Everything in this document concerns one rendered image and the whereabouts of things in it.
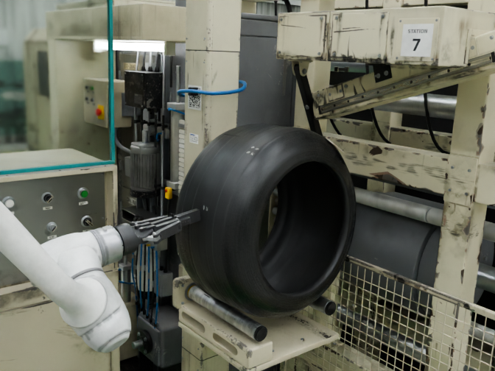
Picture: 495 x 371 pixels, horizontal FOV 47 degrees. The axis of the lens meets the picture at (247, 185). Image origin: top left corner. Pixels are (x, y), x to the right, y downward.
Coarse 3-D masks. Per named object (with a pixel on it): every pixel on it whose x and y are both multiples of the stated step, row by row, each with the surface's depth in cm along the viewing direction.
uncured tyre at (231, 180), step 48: (240, 144) 153; (288, 144) 151; (192, 192) 153; (240, 192) 143; (288, 192) 192; (336, 192) 182; (192, 240) 152; (240, 240) 143; (288, 240) 193; (336, 240) 183; (240, 288) 148; (288, 288) 180
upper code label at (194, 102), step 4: (200, 88) 174; (188, 96) 180; (192, 96) 178; (196, 96) 177; (200, 96) 175; (188, 100) 180; (192, 100) 178; (196, 100) 177; (200, 100) 175; (188, 104) 181; (192, 104) 179; (196, 104) 177; (200, 104) 175; (192, 108) 179; (196, 108) 177; (200, 108) 175
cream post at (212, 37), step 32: (192, 0) 172; (224, 0) 169; (192, 32) 174; (224, 32) 172; (192, 64) 176; (224, 64) 174; (224, 96) 177; (192, 128) 180; (224, 128) 179; (192, 160) 182; (192, 352) 196
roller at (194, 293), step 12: (192, 288) 179; (204, 300) 172; (216, 300) 170; (216, 312) 168; (228, 312) 164; (240, 312) 163; (240, 324) 159; (252, 324) 156; (252, 336) 155; (264, 336) 156
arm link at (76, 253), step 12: (60, 240) 125; (72, 240) 125; (84, 240) 126; (96, 240) 128; (48, 252) 122; (60, 252) 122; (72, 252) 123; (84, 252) 124; (96, 252) 127; (60, 264) 121; (72, 264) 121; (84, 264) 122; (96, 264) 124; (72, 276) 120
